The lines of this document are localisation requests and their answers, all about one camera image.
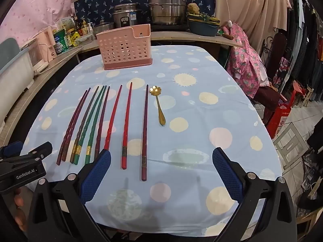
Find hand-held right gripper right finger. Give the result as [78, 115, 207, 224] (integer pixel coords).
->
[212, 147, 298, 242]

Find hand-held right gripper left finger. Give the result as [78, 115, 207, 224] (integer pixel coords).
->
[26, 149, 119, 242]

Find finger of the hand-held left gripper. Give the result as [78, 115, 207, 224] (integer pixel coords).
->
[22, 142, 53, 162]
[0, 144, 23, 158]

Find green twisted chopstick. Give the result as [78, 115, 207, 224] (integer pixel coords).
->
[85, 85, 108, 165]
[74, 85, 105, 165]

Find red straight chopstick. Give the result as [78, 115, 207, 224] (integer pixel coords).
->
[121, 82, 133, 170]

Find dark purple twisted chopstick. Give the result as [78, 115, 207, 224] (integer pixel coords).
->
[94, 86, 111, 160]

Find red twisted chopstick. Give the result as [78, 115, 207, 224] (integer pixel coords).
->
[104, 85, 123, 151]

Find brown twisted chopstick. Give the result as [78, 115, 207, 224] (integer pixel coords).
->
[70, 86, 100, 163]

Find dark purple straight chopstick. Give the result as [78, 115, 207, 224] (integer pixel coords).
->
[141, 84, 149, 181]

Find gold flower spoon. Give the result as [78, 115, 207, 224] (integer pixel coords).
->
[149, 86, 166, 126]

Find pink perforated utensil holder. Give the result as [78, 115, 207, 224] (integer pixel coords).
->
[96, 23, 153, 71]

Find person's left hand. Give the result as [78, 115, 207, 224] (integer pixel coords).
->
[13, 188, 28, 232]

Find blue dotted tablecloth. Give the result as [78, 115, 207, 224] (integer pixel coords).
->
[20, 45, 283, 235]

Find grey side counter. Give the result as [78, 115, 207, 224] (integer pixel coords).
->
[0, 46, 84, 142]

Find white plastic stool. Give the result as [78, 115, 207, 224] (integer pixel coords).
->
[273, 122, 309, 170]

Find white plastic storage box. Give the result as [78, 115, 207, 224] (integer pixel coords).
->
[0, 38, 34, 126]

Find pink small appliance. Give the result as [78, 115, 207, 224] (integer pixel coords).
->
[38, 26, 57, 63]

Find green white can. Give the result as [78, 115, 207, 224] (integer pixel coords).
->
[52, 28, 69, 55]

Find pink pineapple print garment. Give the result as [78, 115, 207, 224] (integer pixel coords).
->
[226, 23, 269, 99]

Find yellow packet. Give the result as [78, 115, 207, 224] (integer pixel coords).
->
[68, 31, 81, 47]

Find clear food container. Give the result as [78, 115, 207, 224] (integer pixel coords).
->
[78, 33, 95, 44]

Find white plastic jar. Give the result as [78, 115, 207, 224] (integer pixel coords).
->
[56, 17, 75, 31]

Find small pot with glass lid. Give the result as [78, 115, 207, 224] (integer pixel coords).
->
[93, 20, 115, 34]

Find dark metal chair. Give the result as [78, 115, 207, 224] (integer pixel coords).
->
[254, 33, 288, 111]

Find pink printed curtain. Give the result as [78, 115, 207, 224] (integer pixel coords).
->
[0, 0, 87, 53]

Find wooden shelf board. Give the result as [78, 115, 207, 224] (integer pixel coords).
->
[78, 30, 243, 53]

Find blue plastic basin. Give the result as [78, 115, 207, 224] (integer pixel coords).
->
[188, 20, 220, 37]

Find row of hanging clothes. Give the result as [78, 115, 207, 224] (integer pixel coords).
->
[285, 0, 323, 101]

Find yellow green trays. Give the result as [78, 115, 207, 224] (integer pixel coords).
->
[187, 12, 221, 24]

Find silver rice cooker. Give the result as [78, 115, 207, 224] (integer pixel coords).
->
[112, 3, 143, 28]

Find navy printed cloth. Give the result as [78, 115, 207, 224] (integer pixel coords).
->
[74, 0, 217, 29]

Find beige curtain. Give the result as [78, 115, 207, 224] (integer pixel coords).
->
[214, 0, 290, 53]

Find stainless steel steamer pot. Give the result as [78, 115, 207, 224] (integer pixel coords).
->
[148, 0, 196, 26]

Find wooden handled tool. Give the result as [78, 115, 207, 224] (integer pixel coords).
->
[218, 26, 234, 40]

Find white cable with switch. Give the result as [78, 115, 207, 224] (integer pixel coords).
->
[223, 0, 234, 28]

